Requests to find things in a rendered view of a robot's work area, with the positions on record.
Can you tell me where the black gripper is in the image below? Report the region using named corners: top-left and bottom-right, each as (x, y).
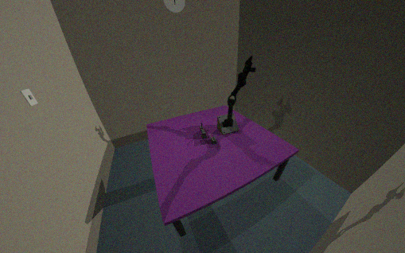
top-left (243, 56), bottom-right (252, 73)

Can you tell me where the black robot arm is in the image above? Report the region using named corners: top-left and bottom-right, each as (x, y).
top-left (222, 66), bottom-right (255, 127)

